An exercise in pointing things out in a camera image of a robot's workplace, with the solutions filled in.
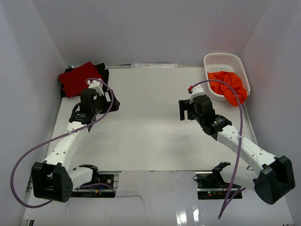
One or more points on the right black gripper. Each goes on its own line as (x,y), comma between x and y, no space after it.
(185,105)

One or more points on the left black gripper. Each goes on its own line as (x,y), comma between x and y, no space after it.
(115,105)

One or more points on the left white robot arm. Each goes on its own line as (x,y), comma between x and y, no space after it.
(54,179)

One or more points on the folded black t shirt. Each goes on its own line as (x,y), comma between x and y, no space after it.
(104,73)

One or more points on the folded red t shirt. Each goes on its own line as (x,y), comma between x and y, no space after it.
(77,78)

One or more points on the white label strip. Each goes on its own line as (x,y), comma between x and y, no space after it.
(153,65)

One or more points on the white plastic basket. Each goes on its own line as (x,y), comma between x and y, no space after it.
(229,82)

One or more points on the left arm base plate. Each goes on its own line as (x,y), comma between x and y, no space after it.
(104,185)

